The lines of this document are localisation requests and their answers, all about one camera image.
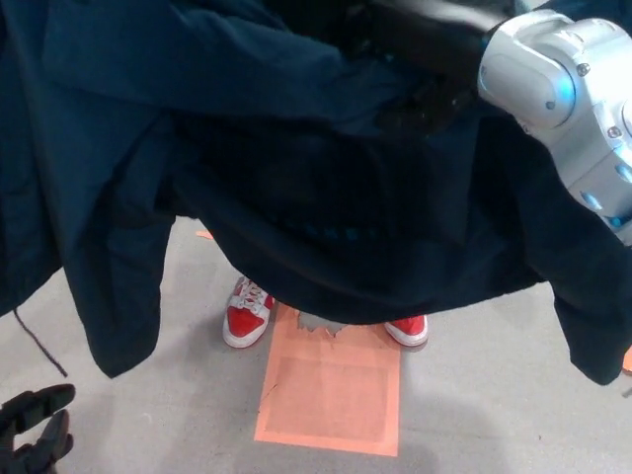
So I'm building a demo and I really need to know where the dark teal coat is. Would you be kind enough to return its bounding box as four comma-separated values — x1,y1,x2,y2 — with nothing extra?
0,0,632,386

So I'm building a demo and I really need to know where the orange rectangular floor marker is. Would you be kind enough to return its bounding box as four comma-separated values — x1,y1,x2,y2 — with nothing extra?
253,303,401,458

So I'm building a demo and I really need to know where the red and white sneaker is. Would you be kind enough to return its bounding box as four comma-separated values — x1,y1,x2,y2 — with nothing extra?
383,314,429,348
221,276,276,349

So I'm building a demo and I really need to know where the robot right black hand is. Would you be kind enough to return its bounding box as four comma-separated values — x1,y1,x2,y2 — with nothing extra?
355,0,500,133

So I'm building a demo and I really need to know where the robot left black hand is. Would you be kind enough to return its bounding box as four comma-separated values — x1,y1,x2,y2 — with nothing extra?
0,383,76,474

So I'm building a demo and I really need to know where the black coat drawstring cord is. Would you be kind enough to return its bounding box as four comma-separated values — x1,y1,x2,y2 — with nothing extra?
13,305,69,379

